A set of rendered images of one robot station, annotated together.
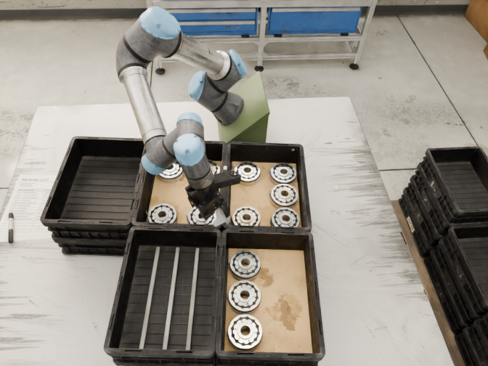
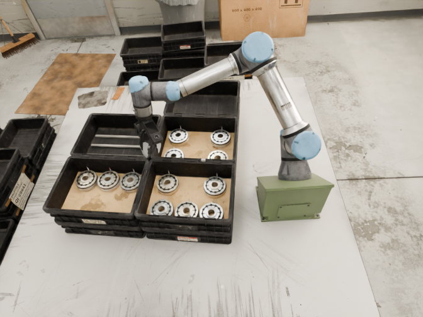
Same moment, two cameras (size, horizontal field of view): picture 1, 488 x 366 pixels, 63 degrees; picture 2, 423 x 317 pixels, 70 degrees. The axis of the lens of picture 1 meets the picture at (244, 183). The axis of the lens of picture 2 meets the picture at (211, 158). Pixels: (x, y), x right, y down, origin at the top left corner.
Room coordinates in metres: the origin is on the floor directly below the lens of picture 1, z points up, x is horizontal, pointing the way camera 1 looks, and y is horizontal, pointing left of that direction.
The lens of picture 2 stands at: (1.16, -0.77, 2.01)
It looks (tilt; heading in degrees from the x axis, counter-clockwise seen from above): 51 degrees down; 102
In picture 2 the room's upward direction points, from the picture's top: 5 degrees counter-clockwise
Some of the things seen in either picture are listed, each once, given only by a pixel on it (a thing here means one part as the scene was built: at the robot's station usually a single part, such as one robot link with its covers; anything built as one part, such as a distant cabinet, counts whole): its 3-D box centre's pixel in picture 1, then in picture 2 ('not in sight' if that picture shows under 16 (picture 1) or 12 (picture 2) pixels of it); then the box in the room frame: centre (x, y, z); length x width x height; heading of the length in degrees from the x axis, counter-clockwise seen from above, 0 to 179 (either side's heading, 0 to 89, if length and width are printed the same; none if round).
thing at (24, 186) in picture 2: not in sight; (22, 190); (-0.30, 0.13, 0.41); 0.31 x 0.02 x 0.16; 98
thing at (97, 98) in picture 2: not in sight; (92, 98); (0.06, 0.72, 0.71); 0.22 x 0.19 x 0.01; 8
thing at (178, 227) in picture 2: (264, 192); (188, 195); (0.90, -0.08, 0.87); 0.40 x 0.30 x 0.11; 2
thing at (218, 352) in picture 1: (268, 288); (98, 184); (0.50, -0.09, 0.92); 0.40 x 0.30 x 0.02; 2
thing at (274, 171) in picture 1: (283, 172); (211, 213); (1.01, -0.15, 0.86); 0.10 x 0.10 x 0.01
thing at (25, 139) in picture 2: not in sight; (31, 151); (-0.51, 0.53, 0.31); 0.40 x 0.30 x 0.34; 98
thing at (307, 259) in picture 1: (266, 295); (102, 190); (0.50, -0.09, 0.87); 0.40 x 0.30 x 0.11; 2
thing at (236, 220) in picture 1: (246, 218); (167, 182); (0.79, -0.02, 0.86); 0.10 x 0.10 x 0.01
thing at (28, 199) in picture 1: (33, 205); not in sight; (0.90, 0.84, 0.70); 0.33 x 0.23 x 0.01; 8
